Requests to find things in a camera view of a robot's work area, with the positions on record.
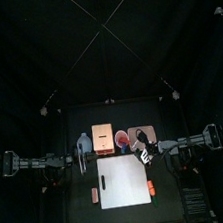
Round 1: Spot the orange toy carrot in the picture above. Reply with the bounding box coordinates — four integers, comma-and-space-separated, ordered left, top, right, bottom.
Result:
146, 179, 160, 209

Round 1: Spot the red plastic cup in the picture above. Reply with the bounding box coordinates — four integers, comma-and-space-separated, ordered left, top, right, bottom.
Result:
112, 128, 133, 155

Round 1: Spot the pale gray bowl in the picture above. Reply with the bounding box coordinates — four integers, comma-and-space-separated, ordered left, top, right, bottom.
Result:
73, 131, 94, 156

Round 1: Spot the pink plastic tray plate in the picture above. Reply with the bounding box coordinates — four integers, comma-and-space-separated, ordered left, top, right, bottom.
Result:
125, 124, 157, 153

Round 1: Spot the metal wire anchor bracket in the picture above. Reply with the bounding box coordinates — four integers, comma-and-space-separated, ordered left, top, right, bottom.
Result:
171, 89, 182, 101
38, 106, 49, 117

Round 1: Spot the white cutting board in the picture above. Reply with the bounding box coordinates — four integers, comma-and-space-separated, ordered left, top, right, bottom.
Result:
93, 151, 153, 211

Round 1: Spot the blue utensil handle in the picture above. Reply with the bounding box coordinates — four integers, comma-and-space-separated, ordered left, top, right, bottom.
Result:
119, 139, 129, 155

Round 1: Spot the pink rectangular toy block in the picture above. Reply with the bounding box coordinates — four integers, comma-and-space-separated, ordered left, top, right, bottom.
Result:
90, 186, 101, 205

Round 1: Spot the red wooden box with knob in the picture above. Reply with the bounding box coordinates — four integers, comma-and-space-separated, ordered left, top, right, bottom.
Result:
89, 122, 117, 157

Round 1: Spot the black sheet with white text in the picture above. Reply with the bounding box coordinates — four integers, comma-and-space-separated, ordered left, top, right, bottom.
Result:
180, 184, 210, 219

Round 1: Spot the thin diagonal brace wire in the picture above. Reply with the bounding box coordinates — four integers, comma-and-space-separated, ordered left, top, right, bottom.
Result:
26, 0, 158, 112
58, 0, 178, 111

